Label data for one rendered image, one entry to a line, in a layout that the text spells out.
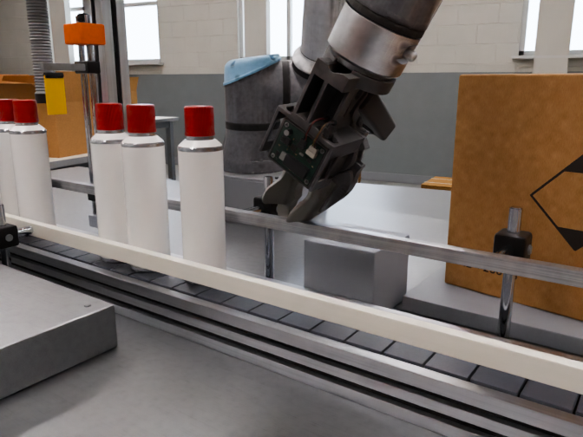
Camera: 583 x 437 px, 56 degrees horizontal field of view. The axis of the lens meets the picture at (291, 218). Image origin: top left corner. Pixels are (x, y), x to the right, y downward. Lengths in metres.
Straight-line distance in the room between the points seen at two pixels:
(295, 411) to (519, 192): 0.37
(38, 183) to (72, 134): 1.81
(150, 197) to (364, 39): 0.33
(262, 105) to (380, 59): 0.65
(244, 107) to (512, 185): 0.60
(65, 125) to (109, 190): 1.96
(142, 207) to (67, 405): 0.25
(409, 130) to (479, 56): 1.02
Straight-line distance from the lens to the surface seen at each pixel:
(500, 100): 0.70
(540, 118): 0.68
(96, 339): 0.63
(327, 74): 0.50
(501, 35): 6.08
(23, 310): 0.64
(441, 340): 0.47
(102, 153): 0.73
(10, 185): 0.97
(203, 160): 0.62
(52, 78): 0.88
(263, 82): 1.12
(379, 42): 0.49
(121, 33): 0.98
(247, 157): 1.12
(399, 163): 6.30
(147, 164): 0.68
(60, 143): 2.67
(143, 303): 0.68
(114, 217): 0.74
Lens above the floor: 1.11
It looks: 14 degrees down
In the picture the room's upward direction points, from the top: straight up
